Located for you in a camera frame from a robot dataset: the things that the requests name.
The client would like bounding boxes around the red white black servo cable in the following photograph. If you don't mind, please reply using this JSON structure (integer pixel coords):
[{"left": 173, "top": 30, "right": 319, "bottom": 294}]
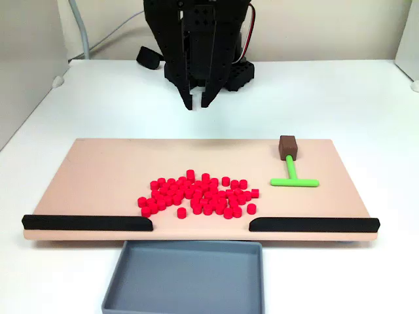
[{"left": 234, "top": 3, "right": 259, "bottom": 65}]

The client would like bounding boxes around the black bumper strip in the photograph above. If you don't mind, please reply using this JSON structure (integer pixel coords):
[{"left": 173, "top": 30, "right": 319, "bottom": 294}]
[
  {"left": 248, "top": 217, "right": 381, "bottom": 233},
  {"left": 22, "top": 215, "right": 154, "bottom": 232}
]

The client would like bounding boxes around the black clamp knob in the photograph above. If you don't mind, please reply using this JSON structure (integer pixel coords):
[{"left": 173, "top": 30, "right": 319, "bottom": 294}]
[{"left": 136, "top": 46, "right": 164, "bottom": 70}]

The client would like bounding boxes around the thin white cable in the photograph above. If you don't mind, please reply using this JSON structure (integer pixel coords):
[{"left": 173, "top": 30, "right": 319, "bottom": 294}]
[{"left": 88, "top": 9, "right": 147, "bottom": 55}]

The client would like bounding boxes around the beige board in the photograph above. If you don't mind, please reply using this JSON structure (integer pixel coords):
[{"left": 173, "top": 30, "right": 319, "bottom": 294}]
[{"left": 22, "top": 137, "right": 380, "bottom": 243}]

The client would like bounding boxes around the grey hose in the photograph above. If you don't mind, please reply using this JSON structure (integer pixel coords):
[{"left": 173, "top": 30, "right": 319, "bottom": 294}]
[{"left": 69, "top": 0, "right": 92, "bottom": 60}]

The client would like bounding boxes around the grey tray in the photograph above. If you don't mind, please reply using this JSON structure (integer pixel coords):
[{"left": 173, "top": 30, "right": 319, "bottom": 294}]
[{"left": 101, "top": 240, "right": 265, "bottom": 314}]

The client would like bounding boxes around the green tool with brown handle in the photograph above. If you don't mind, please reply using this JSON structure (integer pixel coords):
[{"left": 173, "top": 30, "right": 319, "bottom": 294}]
[{"left": 270, "top": 135, "right": 320, "bottom": 188}]

